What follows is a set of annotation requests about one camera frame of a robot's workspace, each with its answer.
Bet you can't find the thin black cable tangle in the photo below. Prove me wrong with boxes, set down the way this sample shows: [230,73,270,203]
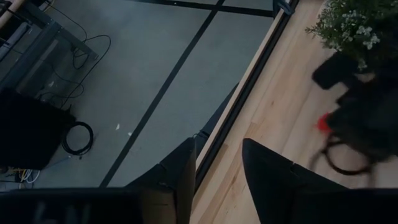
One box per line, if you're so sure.
[40,0,112,110]

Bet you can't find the tan wooden rod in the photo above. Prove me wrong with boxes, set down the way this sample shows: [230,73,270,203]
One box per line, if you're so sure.
[0,0,26,29]

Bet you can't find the red toy strawberry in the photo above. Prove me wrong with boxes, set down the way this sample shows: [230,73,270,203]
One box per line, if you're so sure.
[314,112,332,134]

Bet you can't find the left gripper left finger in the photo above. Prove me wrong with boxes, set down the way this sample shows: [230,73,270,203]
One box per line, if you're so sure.
[124,137,197,224]

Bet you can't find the white cable with yellow plug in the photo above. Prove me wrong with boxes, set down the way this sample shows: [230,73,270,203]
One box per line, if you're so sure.
[12,167,41,189]

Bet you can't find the grey metal desk frame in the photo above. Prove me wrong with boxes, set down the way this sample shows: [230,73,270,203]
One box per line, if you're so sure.
[0,0,100,94]

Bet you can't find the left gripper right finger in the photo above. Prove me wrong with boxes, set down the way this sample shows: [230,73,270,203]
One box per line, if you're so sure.
[241,138,348,224]

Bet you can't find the small green potted plant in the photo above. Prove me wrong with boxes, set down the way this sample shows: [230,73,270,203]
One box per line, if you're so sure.
[305,0,398,71]

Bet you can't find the black metal table frame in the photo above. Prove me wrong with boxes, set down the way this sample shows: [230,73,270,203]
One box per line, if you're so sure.
[192,0,301,190]

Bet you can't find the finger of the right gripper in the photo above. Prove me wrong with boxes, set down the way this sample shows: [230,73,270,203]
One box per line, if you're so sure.
[312,52,359,90]

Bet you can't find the coiled black cable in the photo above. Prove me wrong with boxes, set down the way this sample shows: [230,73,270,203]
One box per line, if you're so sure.
[61,121,95,156]

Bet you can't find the black box on floor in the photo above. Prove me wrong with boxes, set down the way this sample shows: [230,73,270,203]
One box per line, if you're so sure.
[0,88,77,171]

